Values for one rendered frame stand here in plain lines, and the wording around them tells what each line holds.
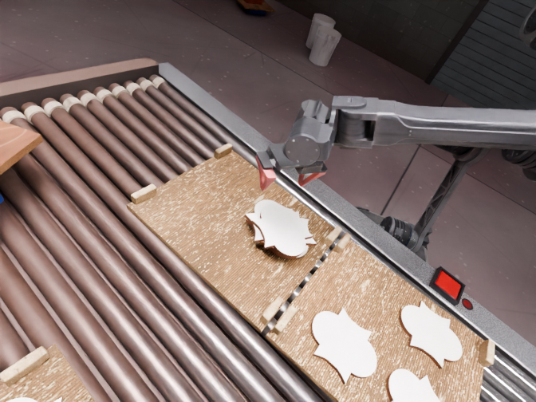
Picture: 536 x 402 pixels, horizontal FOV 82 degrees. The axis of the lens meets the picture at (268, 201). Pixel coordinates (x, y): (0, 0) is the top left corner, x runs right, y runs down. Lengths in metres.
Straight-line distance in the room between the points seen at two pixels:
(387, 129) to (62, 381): 0.64
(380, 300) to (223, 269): 0.37
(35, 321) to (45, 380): 0.11
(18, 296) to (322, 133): 0.59
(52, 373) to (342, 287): 0.56
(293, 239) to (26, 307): 0.51
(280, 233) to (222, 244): 0.13
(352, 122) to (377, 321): 0.44
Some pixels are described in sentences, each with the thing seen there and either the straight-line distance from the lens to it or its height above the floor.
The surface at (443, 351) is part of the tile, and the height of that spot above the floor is 0.95.
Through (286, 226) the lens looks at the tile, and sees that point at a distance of 0.72.
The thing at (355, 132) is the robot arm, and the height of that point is 1.27.
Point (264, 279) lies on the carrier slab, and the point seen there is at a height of 0.94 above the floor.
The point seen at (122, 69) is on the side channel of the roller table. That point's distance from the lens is 1.20.
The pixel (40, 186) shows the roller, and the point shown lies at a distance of 0.86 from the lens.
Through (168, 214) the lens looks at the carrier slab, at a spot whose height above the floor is 0.94.
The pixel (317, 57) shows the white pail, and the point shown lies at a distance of 4.24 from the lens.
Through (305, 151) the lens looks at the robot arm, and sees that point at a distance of 0.50.
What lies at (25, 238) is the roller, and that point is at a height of 0.92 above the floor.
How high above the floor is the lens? 1.53
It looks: 46 degrees down
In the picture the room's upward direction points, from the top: 22 degrees clockwise
